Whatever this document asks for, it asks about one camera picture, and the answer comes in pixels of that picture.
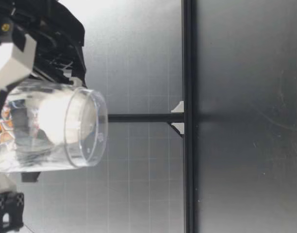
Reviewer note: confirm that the black frame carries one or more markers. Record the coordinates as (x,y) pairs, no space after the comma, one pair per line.
(188,170)

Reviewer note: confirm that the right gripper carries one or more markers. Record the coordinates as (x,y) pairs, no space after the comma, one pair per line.
(63,26)

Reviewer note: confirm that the white corner bracket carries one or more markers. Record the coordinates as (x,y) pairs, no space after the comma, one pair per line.
(178,108)
(178,127)

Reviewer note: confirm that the clear drinking glass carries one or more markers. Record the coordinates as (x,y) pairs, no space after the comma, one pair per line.
(90,150)

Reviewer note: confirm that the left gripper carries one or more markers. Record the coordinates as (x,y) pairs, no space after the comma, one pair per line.
(7,208)

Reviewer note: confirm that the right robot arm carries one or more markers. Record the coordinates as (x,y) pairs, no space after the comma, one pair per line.
(0,14)

